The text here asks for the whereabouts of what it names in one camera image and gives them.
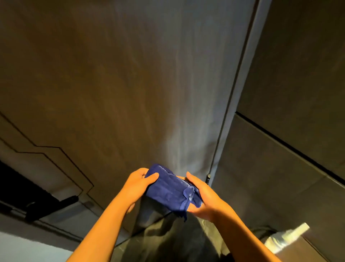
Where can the person's left hand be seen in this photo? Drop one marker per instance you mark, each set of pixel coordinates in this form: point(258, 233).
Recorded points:
point(134, 186)

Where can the person's right hand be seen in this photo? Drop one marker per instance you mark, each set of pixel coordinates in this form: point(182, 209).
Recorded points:
point(210, 205)

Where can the blue cleaning cloth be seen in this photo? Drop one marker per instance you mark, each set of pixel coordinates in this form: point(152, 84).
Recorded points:
point(169, 189)

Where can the white spray bottle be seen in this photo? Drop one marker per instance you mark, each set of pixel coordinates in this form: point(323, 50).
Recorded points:
point(283, 239)

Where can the dark wooden door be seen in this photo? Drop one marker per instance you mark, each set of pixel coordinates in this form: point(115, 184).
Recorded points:
point(121, 81)

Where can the person's right forearm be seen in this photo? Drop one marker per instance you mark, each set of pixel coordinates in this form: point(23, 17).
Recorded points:
point(245, 240)

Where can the person's left forearm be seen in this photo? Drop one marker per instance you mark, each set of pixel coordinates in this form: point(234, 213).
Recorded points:
point(102, 234)

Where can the black door hinge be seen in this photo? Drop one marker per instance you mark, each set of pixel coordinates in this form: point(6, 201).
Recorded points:
point(208, 179)

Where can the brown rectangular tray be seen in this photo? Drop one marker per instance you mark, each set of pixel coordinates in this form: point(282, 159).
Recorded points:
point(299, 251)

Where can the dark door frame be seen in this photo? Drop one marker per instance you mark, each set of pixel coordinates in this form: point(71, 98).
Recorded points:
point(248, 67)

